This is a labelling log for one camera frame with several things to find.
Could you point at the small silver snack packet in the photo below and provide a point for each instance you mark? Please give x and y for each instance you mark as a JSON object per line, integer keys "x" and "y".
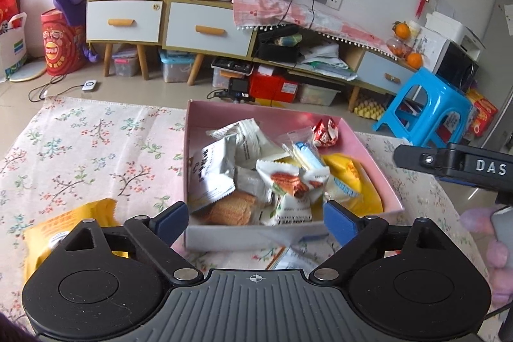
{"x": 249, "y": 181}

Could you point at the white round scale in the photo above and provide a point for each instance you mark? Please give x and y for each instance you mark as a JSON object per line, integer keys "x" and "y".
{"x": 28, "y": 72}

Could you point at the grey refrigerator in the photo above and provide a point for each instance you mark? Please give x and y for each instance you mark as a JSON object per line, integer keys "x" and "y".
{"x": 499, "y": 65}

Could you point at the white grey snack packet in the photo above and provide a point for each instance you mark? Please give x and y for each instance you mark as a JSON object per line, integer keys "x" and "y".
{"x": 250, "y": 139}

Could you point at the black microwave oven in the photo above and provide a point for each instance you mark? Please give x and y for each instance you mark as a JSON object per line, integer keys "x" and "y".
{"x": 457, "y": 69}

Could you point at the white power adapter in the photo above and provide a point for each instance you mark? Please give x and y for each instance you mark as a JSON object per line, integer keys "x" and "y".
{"x": 90, "y": 85}

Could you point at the white packet green print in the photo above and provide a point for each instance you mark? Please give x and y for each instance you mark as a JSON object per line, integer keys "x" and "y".
{"x": 292, "y": 213}

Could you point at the tall wooden shelf cabinet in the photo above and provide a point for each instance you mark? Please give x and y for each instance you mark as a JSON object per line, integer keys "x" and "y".
{"x": 128, "y": 21}

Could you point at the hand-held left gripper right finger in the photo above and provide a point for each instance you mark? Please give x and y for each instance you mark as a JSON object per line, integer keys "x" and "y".
{"x": 340, "y": 224}

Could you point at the red printed gift bag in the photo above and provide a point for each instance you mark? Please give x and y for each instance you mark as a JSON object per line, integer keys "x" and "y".
{"x": 58, "y": 45}

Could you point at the blue plastic stool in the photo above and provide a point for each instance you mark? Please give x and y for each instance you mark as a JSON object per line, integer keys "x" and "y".
{"x": 425, "y": 85}

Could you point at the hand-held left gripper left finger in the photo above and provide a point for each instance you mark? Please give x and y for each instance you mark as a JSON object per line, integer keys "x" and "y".
{"x": 172, "y": 220}

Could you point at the clear plastic storage bin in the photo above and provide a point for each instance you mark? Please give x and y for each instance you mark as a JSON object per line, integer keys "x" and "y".
{"x": 316, "y": 94}

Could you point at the clear bag blue sweets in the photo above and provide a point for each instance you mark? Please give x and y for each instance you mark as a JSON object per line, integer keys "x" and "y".
{"x": 305, "y": 154}

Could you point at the clear storage box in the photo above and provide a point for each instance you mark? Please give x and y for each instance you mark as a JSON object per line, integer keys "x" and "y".
{"x": 125, "y": 63}

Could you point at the red snack packet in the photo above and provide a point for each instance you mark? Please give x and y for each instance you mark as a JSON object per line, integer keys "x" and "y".
{"x": 326, "y": 133}

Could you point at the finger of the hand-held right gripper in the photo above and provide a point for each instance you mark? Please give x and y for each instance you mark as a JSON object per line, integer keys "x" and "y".
{"x": 417, "y": 159}

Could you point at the black camera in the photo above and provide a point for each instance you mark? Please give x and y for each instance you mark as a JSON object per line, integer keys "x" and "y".
{"x": 239, "y": 87}

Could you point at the clear box with blue lid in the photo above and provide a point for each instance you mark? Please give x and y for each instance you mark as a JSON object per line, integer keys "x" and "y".
{"x": 176, "y": 66}

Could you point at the black electronics tray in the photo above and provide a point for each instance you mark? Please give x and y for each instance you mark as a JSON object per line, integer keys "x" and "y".
{"x": 230, "y": 67}

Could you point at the clear packet brown waffles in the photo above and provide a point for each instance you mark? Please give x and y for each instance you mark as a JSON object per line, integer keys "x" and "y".
{"x": 233, "y": 209}

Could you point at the floral patterned mat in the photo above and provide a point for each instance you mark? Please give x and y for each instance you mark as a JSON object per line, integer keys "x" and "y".
{"x": 100, "y": 149}

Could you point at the pink table cloth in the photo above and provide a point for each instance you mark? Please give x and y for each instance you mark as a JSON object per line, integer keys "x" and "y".
{"x": 304, "y": 17}

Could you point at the yellow snack packet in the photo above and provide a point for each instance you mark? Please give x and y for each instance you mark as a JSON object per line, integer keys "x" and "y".
{"x": 60, "y": 221}
{"x": 366, "y": 193}

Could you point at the silver pecan print snack packet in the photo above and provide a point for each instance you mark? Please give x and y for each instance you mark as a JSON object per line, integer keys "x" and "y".
{"x": 286, "y": 181}

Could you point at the yellow egg tray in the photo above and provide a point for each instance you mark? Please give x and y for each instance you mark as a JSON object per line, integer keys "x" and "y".
{"x": 366, "y": 109}

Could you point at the orange printed box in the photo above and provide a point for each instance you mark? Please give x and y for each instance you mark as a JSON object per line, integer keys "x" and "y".
{"x": 481, "y": 111}

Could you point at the black storage box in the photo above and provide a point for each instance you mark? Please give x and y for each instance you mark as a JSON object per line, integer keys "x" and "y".
{"x": 276, "y": 50}

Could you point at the wooden drawer cabinet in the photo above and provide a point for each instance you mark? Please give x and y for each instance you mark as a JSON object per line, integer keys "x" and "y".
{"x": 204, "y": 29}

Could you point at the white packet black lettering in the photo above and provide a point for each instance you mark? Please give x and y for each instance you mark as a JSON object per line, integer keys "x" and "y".
{"x": 210, "y": 173}

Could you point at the white shopping bag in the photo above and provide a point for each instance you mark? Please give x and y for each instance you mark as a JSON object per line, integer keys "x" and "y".
{"x": 12, "y": 49}

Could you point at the glass jar of oranges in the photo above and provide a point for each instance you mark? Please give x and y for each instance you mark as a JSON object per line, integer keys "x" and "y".
{"x": 395, "y": 46}

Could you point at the low wooden cabinet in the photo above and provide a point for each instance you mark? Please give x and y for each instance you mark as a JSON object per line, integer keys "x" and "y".
{"x": 380, "y": 69}

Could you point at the red cardboard box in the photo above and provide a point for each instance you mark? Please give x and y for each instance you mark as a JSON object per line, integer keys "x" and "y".
{"x": 272, "y": 84}

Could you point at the pink cardboard box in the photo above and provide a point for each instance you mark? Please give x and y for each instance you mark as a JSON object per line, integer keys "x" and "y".
{"x": 224, "y": 113}

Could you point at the orange fruit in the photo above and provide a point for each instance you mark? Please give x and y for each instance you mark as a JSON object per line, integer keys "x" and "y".
{"x": 415, "y": 60}
{"x": 401, "y": 30}

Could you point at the white printer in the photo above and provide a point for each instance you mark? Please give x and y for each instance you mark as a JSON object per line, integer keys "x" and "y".
{"x": 453, "y": 31}

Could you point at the stack of white papers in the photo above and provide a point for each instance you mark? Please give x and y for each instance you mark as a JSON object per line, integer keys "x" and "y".
{"x": 324, "y": 59}

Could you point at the red paper bag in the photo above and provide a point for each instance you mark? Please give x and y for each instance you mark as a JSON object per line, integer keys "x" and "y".
{"x": 8, "y": 7}

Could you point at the pink fuzzy cloth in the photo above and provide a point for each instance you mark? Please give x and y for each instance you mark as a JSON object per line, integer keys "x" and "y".
{"x": 497, "y": 258}

